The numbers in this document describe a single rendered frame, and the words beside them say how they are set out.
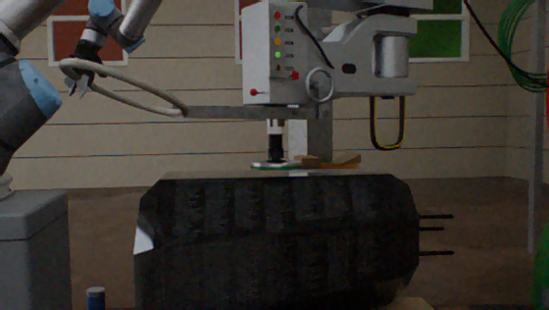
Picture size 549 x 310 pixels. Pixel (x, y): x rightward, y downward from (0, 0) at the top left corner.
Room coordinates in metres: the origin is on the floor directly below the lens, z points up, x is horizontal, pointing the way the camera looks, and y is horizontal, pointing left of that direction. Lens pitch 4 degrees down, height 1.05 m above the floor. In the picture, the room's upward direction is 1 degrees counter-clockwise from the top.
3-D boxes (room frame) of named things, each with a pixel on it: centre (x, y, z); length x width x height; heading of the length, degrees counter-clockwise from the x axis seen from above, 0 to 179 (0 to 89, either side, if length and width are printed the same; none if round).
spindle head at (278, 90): (2.33, -0.23, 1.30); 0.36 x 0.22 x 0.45; 120
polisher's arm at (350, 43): (2.47, -0.51, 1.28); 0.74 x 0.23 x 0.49; 120
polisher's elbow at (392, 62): (2.61, -0.74, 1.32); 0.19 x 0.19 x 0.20
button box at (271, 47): (2.16, -0.16, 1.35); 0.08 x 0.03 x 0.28; 120
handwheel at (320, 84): (2.24, -0.33, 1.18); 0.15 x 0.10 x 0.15; 120
